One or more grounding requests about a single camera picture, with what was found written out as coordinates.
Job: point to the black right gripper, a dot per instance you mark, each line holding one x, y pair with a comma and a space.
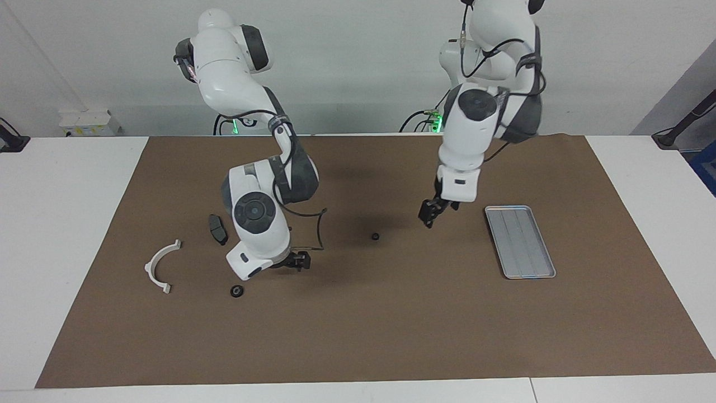
282, 262

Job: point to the silver metal tray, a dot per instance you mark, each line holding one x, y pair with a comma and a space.
520, 243

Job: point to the large black bearing gear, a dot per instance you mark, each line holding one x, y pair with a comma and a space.
236, 291

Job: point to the black clamp mount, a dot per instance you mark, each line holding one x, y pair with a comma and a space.
14, 143

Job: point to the white power strip box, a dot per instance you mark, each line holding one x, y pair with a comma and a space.
89, 123

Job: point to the blue box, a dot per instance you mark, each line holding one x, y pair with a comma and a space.
706, 168

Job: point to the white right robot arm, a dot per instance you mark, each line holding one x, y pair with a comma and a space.
235, 84

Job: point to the brown table mat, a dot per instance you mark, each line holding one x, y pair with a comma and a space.
391, 324

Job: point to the long grey brake pad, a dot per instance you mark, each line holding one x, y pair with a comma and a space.
218, 230

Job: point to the white semicircular bracket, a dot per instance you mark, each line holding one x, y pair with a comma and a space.
152, 263

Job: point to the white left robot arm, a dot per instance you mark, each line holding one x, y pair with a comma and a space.
475, 123

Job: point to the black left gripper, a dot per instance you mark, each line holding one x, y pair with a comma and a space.
446, 202

